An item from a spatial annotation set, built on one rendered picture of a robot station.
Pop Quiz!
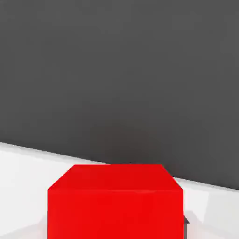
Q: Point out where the small red cube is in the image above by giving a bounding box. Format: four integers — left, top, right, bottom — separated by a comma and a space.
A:
47, 164, 184, 239

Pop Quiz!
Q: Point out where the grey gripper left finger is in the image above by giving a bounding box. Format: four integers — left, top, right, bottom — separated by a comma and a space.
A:
7, 214, 48, 239

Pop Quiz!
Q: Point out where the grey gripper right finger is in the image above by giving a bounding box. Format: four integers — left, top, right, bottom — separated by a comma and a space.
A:
183, 210, 223, 239

